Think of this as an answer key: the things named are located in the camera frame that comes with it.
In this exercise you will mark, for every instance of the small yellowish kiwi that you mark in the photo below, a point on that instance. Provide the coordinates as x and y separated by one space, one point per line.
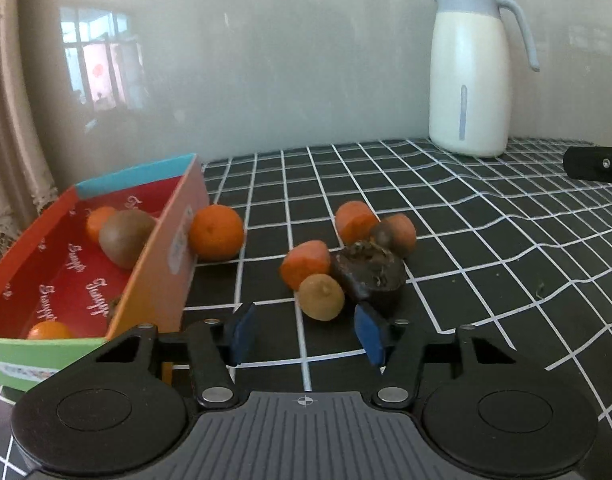
322 297

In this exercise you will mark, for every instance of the orange mandarin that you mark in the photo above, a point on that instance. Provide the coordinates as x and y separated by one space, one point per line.
353 220
215 232
48 331
96 220
305 261

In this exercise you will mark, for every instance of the dark brown shrivelled fruit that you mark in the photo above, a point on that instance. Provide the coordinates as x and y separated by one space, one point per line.
371 272

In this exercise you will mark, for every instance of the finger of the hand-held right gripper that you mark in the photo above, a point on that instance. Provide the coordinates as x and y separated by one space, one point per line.
596 164

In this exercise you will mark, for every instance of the beige lace curtain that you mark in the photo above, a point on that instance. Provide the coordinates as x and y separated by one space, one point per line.
10 135

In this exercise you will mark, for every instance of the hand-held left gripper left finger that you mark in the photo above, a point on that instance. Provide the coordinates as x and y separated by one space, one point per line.
240 334

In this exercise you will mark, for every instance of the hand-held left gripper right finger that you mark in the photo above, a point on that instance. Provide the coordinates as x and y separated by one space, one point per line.
371 336

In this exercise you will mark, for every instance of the black checked tablecloth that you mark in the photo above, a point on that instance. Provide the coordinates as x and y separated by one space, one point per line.
486 260

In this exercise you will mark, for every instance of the brown kiwi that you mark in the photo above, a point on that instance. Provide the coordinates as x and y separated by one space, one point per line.
125 237

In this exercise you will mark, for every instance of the white and blue thermos jug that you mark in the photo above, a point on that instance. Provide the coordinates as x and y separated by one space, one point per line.
468 70

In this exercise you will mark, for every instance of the colourful cardboard box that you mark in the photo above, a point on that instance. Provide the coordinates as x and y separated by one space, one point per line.
160 260

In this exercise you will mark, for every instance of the partly brown mandarin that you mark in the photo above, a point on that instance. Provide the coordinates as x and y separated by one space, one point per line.
403 232

